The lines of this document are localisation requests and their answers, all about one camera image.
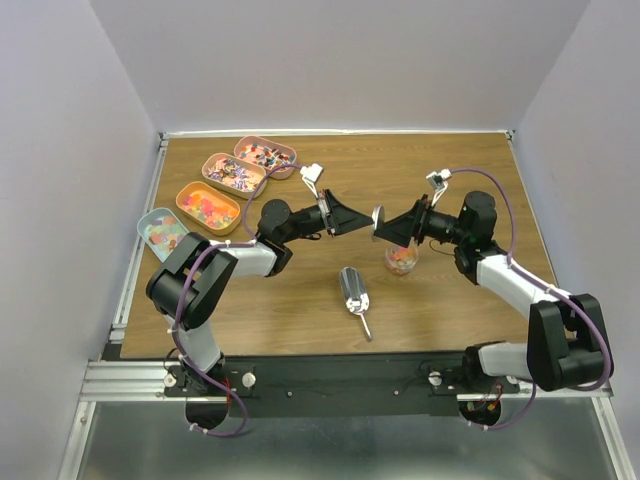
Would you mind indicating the beige candy tray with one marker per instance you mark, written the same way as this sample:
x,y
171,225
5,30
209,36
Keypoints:
x,y
233,175

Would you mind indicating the clear plastic cup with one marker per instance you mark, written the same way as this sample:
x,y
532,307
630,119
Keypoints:
x,y
399,260

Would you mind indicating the pink candy tray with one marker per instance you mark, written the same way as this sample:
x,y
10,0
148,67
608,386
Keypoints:
x,y
267,154

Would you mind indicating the white round lid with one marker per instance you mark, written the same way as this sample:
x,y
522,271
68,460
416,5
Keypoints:
x,y
377,217

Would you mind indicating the grey candy tray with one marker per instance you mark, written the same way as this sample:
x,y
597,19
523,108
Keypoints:
x,y
162,231

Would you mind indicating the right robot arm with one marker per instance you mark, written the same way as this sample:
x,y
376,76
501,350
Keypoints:
x,y
566,344

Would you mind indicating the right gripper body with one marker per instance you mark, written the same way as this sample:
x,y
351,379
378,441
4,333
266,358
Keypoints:
x,y
418,235

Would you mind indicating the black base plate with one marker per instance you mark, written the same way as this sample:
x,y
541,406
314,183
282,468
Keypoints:
x,y
350,385

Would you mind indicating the metal scoop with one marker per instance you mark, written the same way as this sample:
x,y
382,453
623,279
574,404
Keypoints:
x,y
356,297

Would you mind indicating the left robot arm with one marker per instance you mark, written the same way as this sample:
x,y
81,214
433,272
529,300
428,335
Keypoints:
x,y
188,285

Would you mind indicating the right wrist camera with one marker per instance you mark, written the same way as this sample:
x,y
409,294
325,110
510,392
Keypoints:
x,y
438,180

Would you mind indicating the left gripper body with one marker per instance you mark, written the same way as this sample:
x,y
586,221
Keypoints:
x,y
325,210

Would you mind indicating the orange candy tray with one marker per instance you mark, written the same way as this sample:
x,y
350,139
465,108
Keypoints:
x,y
209,208

